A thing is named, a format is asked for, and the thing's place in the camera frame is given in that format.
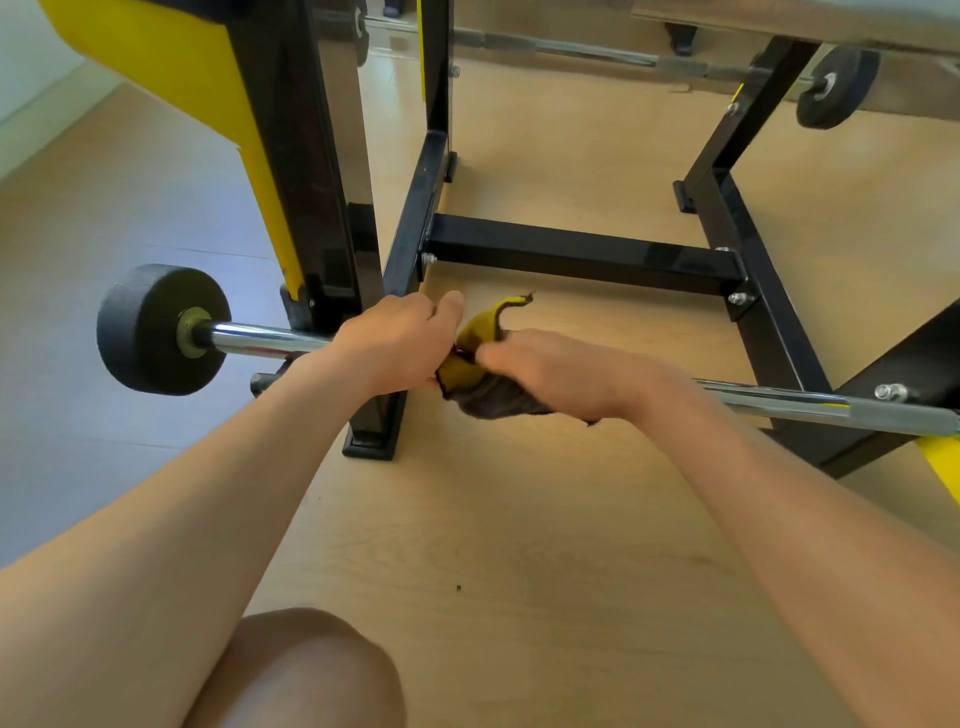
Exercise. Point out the person's left hand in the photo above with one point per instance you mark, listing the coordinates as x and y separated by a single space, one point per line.
390 345

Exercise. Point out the person's right hand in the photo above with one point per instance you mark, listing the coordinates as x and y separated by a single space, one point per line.
577 375

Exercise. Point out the person's left thumb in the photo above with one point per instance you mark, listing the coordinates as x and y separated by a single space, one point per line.
450 319

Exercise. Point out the person's right fingers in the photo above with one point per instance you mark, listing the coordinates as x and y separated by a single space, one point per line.
501 354

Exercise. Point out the yellow and grey cleaning cloth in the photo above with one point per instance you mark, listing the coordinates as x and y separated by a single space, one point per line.
491 396

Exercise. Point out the chrome barbell bar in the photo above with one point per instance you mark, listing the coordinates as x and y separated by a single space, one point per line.
787 405

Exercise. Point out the person's left forearm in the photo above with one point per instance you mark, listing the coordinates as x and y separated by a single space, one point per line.
172 547

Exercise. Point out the person's right forearm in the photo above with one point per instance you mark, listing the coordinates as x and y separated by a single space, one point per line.
810 540

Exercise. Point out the thin steel barbell bar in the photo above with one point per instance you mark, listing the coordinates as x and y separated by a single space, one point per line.
585 52

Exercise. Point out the black round weight plate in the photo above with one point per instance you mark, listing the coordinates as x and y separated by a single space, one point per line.
844 90
142 330

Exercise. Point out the yellow padded bench board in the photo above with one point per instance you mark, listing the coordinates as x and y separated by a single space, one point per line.
187 67

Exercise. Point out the black furniture foot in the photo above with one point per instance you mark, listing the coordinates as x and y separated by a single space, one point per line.
681 37

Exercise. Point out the person's knee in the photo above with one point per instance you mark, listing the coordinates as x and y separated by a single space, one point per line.
300 675

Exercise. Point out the grey bench top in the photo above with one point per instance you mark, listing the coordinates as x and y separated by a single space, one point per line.
862 26

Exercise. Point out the black steel rack frame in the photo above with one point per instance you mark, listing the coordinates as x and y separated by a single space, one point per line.
585 255

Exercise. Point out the yellow frame piece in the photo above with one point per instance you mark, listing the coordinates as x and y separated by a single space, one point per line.
943 465

